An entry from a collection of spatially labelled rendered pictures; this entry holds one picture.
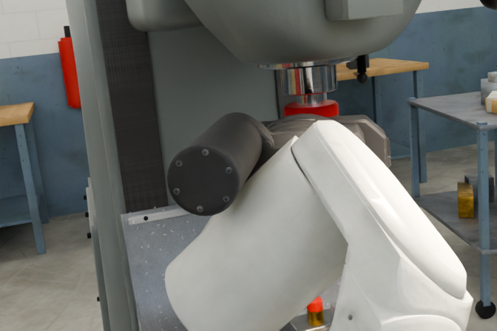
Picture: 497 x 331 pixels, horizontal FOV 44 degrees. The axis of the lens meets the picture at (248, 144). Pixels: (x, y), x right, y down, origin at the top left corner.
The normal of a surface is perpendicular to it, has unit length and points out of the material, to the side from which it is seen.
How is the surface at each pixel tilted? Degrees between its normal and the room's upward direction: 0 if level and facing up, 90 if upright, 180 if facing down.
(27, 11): 90
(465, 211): 90
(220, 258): 62
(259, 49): 134
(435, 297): 77
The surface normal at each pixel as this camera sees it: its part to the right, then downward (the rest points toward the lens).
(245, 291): -0.18, 0.18
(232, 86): 0.28, 0.18
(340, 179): -0.65, -0.41
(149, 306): 0.24, -0.32
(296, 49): -0.07, 0.86
